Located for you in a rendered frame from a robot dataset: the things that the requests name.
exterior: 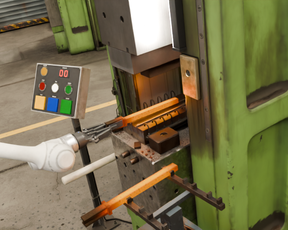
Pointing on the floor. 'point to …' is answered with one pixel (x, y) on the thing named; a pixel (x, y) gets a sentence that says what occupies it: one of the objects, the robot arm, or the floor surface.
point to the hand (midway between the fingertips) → (114, 124)
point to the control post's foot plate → (108, 224)
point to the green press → (74, 25)
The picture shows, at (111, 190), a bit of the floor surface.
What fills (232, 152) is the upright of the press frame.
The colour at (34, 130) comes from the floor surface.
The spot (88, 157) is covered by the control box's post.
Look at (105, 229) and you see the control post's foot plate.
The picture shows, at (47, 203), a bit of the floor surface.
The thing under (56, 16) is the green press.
